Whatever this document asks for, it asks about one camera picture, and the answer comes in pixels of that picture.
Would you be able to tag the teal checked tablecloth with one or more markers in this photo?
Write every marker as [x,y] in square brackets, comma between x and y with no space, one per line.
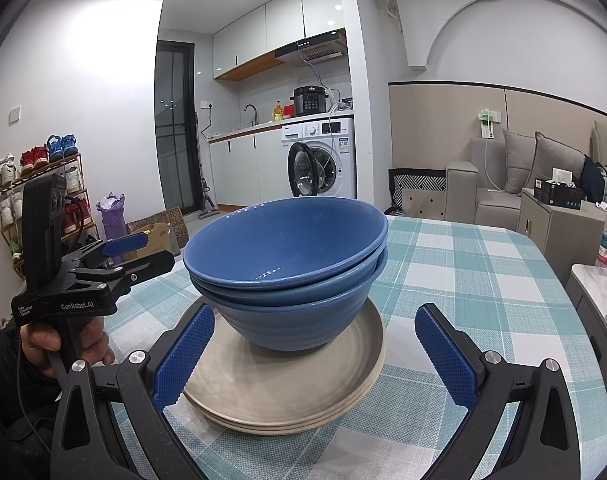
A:
[458,260]

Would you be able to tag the cream plate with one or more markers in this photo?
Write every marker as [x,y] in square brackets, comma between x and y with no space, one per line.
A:
[243,385]
[283,431]
[283,424]

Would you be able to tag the shoe rack with shoes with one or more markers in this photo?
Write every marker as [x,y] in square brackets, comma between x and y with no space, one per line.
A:
[33,157]

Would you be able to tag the grey side cabinet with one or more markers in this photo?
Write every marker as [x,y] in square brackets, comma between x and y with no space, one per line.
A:
[548,235]

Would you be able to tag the black framed glass door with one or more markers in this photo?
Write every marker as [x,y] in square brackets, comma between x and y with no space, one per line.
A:
[176,135]

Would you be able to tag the black kitchen faucet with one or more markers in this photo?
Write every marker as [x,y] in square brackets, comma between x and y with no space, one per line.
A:
[255,117]

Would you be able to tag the black box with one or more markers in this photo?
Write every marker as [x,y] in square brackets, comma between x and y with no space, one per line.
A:
[553,195]

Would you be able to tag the white wall cabinets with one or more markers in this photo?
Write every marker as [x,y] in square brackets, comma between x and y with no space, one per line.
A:
[283,20]

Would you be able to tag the white wall switch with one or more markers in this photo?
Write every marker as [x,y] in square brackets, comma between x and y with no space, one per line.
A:
[14,114]

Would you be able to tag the black pressure cooker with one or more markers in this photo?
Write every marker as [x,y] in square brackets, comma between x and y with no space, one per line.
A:
[308,102]

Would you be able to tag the grey sofa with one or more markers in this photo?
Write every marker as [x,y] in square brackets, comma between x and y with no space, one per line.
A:
[461,195]

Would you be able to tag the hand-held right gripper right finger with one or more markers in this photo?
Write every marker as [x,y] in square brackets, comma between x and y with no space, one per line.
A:
[443,355]

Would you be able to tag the dark jacket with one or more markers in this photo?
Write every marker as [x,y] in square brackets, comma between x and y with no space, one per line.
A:
[593,180]

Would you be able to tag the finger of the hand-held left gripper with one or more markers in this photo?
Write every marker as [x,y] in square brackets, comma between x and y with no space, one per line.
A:
[143,270]
[126,245]

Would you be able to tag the green wall charger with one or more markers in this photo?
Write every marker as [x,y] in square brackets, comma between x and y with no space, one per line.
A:
[487,122]

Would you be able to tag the yellow bottle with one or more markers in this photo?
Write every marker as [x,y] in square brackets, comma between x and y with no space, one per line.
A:
[278,114]

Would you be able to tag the range hood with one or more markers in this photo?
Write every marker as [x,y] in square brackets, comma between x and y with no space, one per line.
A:
[313,52]

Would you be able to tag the grey floor mop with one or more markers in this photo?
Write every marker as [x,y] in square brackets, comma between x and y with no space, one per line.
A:
[208,205]

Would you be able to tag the small white box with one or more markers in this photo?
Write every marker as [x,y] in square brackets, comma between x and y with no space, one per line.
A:
[563,175]

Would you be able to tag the cardboard box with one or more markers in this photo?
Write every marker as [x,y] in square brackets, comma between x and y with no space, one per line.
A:
[163,245]

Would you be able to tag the white washing machine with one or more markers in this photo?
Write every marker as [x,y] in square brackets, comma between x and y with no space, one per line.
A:
[341,160]

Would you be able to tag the white marble coffee table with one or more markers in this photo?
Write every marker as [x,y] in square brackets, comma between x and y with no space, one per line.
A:
[593,285]

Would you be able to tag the person's left hand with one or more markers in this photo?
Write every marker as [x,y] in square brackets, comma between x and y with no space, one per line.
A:
[35,340]

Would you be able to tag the grey cushion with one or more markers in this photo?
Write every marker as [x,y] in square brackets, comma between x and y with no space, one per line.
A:
[518,160]
[553,165]

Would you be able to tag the black white patterned mat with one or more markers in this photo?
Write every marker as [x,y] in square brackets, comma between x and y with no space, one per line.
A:
[418,195]

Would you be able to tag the purple bag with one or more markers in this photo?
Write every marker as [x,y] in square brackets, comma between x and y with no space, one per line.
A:
[113,215]

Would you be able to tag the white kitchen base cabinet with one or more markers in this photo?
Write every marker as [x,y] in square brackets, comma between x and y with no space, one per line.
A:
[243,170]

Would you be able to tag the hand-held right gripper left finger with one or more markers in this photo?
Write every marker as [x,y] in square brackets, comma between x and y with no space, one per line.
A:
[183,355]

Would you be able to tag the brown patterned box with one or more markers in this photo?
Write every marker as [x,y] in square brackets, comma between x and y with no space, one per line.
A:
[176,220]

